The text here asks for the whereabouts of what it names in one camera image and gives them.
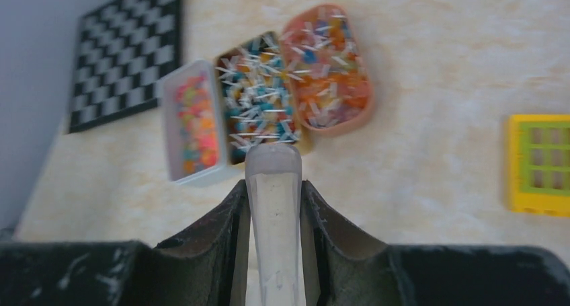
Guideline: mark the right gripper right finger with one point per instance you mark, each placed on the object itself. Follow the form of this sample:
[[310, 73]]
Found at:
[[344, 265]]

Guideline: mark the pink lollipop tin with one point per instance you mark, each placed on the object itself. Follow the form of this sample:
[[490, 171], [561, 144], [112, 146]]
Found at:
[[326, 72]]

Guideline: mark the gold lollipop tin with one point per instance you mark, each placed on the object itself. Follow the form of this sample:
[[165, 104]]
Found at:
[[257, 103]]

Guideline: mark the translucent plastic scoop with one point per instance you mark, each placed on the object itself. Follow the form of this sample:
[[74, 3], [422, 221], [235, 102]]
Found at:
[[273, 175]]

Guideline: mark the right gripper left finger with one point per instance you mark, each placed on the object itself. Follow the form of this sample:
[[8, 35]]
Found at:
[[204, 264]]

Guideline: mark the black white checkerboard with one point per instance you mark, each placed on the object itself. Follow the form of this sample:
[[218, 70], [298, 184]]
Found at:
[[122, 49]]

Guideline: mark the white candy tin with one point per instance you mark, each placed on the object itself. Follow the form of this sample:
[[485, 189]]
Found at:
[[194, 127]]

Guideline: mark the yellow green toy block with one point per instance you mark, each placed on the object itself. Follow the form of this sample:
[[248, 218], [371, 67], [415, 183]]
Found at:
[[537, 164]]

